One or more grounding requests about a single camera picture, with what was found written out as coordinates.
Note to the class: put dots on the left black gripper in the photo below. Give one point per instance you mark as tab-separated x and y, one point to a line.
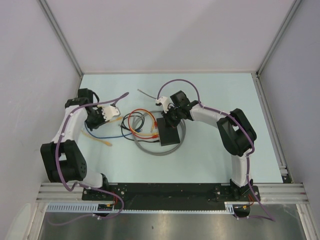
95	126

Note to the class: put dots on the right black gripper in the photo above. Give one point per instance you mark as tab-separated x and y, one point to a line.
168	122

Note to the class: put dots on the black network switch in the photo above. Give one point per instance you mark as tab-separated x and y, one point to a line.
167	135

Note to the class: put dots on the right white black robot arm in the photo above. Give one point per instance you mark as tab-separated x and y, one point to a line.
236	132

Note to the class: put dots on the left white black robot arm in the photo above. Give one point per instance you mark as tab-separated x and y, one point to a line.
64	149

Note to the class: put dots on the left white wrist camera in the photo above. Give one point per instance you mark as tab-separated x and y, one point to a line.
108	112

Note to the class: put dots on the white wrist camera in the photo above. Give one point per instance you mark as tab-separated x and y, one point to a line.
108	112
163	102

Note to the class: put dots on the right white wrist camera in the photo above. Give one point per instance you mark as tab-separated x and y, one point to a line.
163	102

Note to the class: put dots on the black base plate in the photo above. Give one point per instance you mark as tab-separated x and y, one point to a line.
181	196

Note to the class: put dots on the aluminium front rail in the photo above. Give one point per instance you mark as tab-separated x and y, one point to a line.
271	193

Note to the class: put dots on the grey slotted cable duct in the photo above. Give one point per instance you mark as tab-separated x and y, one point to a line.
97	208

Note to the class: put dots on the left aluminium corner post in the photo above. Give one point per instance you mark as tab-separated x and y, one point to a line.
48	13

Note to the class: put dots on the aluminium corner post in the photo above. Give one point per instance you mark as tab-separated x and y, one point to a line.
279	35
48	13

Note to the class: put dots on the right aluminium side rail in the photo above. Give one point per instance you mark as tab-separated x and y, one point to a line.
273	134

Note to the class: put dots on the right aluminium corner post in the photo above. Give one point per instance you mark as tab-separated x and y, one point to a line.
279	35

